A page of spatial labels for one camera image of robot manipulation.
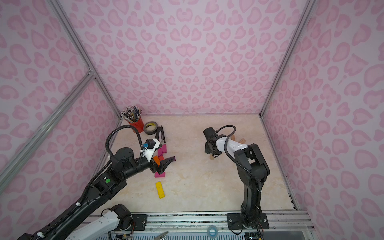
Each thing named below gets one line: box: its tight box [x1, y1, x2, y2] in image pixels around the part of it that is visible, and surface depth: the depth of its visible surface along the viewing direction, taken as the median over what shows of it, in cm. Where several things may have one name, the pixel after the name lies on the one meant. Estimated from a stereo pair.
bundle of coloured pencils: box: [121, 105, 142, 123], surface depth 101 cm
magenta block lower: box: [154, 171, 166, 178], surface depth 90 cm
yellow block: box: [155, 181, 166, 199], surface depth 86 cm
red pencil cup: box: [128, 117, 144, 133], surface depth 106 cm
